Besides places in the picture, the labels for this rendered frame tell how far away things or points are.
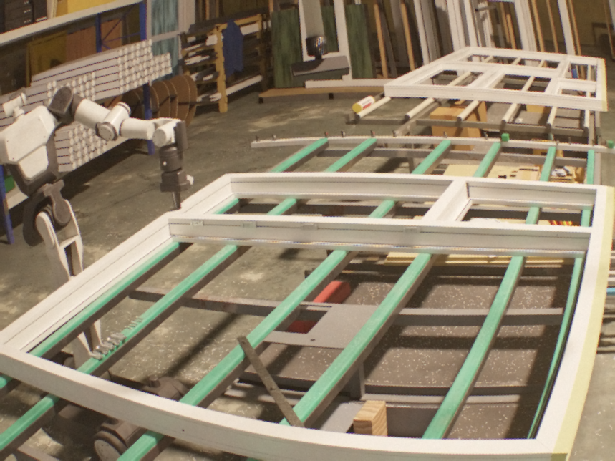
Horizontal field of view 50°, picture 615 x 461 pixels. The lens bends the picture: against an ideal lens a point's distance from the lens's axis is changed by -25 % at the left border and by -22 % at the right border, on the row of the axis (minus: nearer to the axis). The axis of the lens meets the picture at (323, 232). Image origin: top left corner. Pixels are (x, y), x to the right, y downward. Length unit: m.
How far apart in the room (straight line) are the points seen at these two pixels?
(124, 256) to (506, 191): 1.21
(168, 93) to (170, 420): 7.29
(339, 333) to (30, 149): 1.40
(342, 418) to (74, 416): 1.49
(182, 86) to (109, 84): 2.09
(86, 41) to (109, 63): 5.75
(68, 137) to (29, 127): 3.82
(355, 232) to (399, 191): 0.42
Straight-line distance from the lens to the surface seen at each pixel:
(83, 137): 6.67
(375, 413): 1.71
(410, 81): 4.85
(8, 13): 6.56
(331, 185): 2.72
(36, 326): 2.03
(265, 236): 2.38
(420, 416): 1.80
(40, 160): 2.69
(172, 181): 2.59
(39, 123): 2.70
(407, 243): 2.21
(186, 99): 8.70
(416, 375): 2.13
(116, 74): 6.84
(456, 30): 8.29
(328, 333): 1.83
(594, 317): 1.60
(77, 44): 12.77
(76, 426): 2.99
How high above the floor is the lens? 1.66
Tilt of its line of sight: 19 degrees down
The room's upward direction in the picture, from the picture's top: 7 degrees counter-clockwise
